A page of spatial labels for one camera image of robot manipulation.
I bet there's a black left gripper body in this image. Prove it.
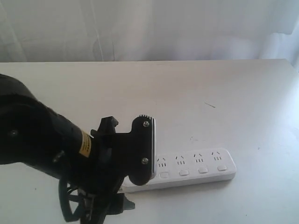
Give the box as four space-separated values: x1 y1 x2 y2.
70 117 135 224

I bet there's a white five-outlet power strip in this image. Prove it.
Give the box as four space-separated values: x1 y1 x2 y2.
119 148 237 193

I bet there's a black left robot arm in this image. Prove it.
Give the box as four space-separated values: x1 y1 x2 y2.
0 75 135 224

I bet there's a white sheer curtain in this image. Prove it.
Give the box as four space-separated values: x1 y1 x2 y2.
0 0 299 68

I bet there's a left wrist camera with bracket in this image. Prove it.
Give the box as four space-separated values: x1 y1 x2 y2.
111 115 156 186

